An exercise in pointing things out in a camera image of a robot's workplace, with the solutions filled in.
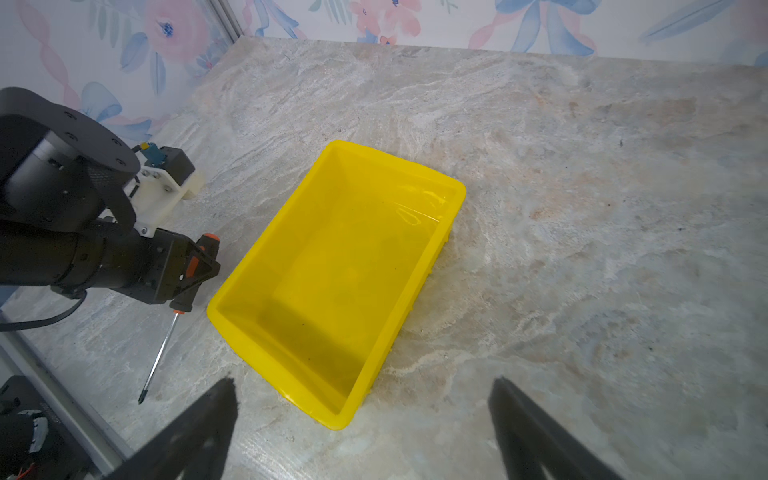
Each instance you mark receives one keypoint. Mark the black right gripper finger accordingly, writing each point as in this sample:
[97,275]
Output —
[535,446]

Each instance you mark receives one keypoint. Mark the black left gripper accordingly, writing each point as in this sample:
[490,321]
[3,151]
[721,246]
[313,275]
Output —
[169,268]

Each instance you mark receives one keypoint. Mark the orange black handled screwdriver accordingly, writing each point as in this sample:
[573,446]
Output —
[181,305]

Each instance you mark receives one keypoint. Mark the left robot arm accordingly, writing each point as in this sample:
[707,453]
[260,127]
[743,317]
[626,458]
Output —
[80,210]

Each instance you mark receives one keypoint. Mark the yellow plastic bin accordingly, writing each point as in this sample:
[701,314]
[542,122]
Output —
[317,302]

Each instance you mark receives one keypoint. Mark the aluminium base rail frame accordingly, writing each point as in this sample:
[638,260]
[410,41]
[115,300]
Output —
[85,446]

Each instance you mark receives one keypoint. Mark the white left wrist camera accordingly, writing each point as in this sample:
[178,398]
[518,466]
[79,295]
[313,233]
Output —
[166,177]

